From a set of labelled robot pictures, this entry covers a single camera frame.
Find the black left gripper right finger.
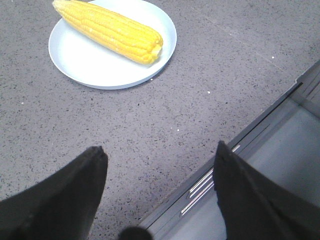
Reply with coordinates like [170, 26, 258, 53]
[212, 141, 320, 240]

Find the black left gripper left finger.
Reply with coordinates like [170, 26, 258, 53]
[0, 146, 108, 240]

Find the yellow corn cob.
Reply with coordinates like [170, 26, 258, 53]
[52, 0, 163, 65]

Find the light blue round plate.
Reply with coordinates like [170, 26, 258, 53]
[48, 0, 177, 90]

